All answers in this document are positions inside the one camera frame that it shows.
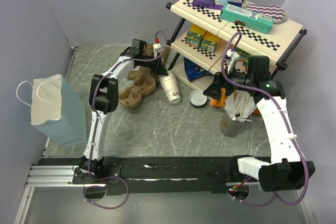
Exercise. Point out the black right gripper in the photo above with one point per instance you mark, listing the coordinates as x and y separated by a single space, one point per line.
213 91

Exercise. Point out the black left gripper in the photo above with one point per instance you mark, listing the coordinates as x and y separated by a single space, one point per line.
160 70

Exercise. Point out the white paper cup stack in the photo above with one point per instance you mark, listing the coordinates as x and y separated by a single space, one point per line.
170 87

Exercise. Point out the white plastic cup lids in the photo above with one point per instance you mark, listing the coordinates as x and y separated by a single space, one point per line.
197 99

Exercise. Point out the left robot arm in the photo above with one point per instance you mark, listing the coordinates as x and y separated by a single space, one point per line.
104 99

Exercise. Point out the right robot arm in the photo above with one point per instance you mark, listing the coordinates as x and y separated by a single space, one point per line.
288 169

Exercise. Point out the brown coffee bean bag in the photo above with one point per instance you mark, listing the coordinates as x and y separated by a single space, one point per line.
148 51

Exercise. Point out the orange snack bag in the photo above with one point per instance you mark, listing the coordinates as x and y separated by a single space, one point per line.
221 102

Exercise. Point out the blue chip bag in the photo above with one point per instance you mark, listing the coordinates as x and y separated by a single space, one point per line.
194 71

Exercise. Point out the grey cup of stirrers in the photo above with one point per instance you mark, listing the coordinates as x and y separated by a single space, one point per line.
238 108

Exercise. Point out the brown pulp cup carrier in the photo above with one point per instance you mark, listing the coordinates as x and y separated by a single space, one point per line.
131 96

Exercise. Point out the green juice carton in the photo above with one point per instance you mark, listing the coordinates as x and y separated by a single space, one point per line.
194 39
244 56
209 43

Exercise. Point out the cream checkered shelf rack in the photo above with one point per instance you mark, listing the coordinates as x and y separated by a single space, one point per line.
278 44

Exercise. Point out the teal carton box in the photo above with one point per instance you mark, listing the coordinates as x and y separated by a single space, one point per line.
247 18

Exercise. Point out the purple wavy sponge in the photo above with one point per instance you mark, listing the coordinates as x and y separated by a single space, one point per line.
275 12

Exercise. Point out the light blue paper bag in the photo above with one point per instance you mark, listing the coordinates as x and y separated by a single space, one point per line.
56 110

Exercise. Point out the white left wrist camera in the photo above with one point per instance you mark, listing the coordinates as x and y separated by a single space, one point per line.
158 48

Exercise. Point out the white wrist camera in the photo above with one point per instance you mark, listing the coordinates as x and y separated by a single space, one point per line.
158 48
233 57

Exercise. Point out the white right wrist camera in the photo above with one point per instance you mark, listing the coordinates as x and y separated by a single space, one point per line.
233 57

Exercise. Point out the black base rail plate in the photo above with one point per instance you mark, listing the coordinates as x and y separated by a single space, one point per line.
137 175

